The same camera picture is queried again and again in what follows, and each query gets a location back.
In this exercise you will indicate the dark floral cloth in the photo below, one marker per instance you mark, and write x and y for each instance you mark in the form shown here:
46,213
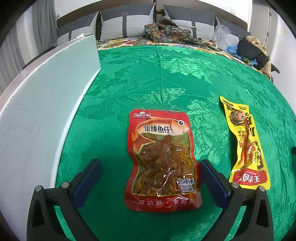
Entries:
168,32

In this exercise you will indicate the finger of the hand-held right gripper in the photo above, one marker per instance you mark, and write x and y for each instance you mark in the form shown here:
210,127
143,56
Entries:
294,150

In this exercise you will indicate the yellow packet red label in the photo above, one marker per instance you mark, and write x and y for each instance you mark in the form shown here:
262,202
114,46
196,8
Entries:
249,150

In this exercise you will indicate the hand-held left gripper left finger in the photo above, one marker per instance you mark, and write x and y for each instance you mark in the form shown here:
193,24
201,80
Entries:
89,183

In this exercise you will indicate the black bag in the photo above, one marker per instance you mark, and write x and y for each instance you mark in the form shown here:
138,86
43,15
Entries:
251,52

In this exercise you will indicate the green patterned blanket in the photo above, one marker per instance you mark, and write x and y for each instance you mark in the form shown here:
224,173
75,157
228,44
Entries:
173,81

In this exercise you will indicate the clear plastic bag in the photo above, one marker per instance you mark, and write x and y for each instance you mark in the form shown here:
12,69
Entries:
220,37

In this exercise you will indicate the dark chair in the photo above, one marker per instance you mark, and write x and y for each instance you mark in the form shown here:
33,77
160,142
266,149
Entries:
275,68

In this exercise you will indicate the blue cloth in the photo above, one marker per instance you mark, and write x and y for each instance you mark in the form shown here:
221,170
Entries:
232,51

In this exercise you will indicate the white cardboard box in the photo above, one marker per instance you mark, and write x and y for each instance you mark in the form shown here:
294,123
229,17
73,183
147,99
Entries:
41,111

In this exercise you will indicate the white door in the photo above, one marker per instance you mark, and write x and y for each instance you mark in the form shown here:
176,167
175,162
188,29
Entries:
263,23

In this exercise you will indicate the red fish snack packet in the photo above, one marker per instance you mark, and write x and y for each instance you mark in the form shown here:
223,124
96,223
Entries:
161,162

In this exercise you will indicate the beige patterned cloth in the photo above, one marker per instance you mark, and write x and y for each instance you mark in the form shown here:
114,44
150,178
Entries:
263,58

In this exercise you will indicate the scattered small wrappers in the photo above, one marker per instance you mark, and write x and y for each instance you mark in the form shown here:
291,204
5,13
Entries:
209,44

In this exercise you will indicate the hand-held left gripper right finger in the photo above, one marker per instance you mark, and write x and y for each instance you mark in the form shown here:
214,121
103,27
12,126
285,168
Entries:
212,185

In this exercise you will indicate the grey curtain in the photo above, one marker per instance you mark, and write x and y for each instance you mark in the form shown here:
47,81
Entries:
25,27

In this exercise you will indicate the green patterned cloth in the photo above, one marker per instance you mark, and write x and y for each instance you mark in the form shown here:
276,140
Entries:
246,60

